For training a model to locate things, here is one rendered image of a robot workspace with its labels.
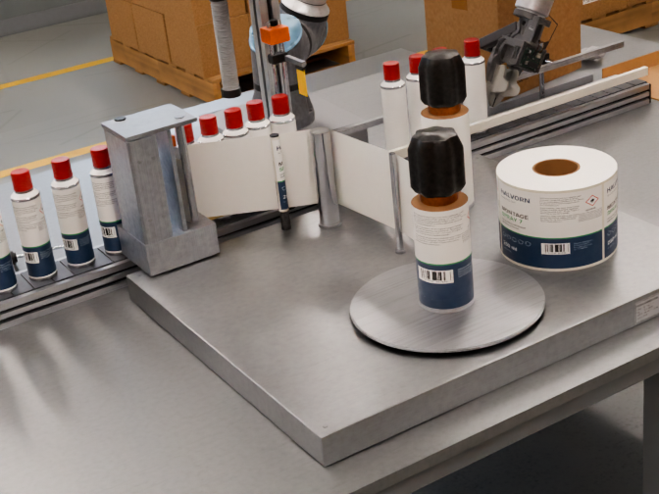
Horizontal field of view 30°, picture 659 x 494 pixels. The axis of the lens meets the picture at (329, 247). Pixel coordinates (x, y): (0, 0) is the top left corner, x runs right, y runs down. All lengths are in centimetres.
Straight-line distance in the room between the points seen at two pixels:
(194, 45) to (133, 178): 374
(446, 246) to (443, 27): 122
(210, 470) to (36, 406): 36
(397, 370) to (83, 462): 47
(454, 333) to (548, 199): 29
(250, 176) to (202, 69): 357
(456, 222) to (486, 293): 17
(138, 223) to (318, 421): 61
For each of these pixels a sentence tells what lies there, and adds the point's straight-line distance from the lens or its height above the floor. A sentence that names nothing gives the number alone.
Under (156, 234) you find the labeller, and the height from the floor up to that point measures 96.
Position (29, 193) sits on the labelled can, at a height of 105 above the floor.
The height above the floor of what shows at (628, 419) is 22.
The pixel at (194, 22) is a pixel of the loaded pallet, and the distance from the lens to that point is 577.
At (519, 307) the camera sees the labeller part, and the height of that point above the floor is 89.
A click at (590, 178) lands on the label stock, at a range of 206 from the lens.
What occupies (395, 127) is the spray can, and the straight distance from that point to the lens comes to 254.
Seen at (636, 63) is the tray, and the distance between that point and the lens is 318.
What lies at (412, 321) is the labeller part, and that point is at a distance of 192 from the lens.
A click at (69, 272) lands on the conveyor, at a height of 88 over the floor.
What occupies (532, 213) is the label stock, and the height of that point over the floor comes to 98.
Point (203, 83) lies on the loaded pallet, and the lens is 589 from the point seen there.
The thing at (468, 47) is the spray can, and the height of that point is 107.
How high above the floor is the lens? 182
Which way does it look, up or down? 25 degrees down
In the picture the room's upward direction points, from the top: 7 degrees counter-clockwise
